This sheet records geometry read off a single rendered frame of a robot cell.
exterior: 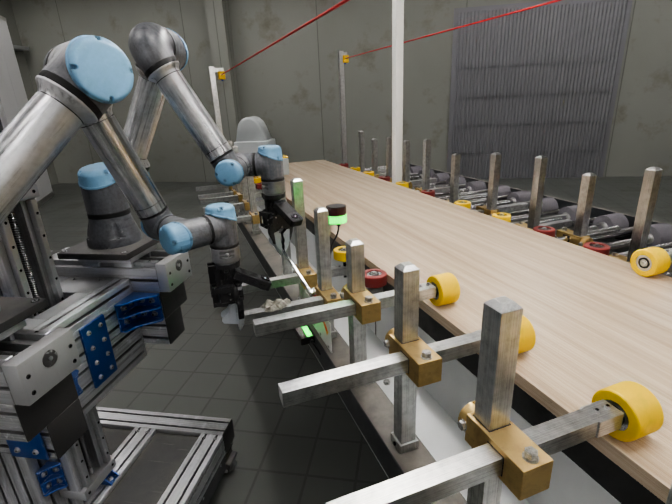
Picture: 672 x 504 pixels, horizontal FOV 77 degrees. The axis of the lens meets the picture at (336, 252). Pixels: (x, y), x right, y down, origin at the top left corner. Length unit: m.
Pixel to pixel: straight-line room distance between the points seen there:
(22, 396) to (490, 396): 0.82
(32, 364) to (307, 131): 7.30
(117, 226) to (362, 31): 6.84
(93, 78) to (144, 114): 0.54
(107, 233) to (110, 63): 0.59
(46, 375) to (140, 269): 0.45
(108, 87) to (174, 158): 8.15
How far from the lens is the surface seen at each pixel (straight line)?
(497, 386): 0.64
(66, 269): 1.52
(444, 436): 1.18
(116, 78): 0.94
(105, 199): 1.38
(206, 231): 1.08
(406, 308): 0.81
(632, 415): 0.80
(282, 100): 8.10
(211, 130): 1.27
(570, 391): 0.92
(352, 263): 1.01
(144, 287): 1.38
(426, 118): 7.78
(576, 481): 0.95
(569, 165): 8.23
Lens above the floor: 1.42
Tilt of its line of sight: 20 degrees down
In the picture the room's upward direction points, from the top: 3 degrees counter-clockwise
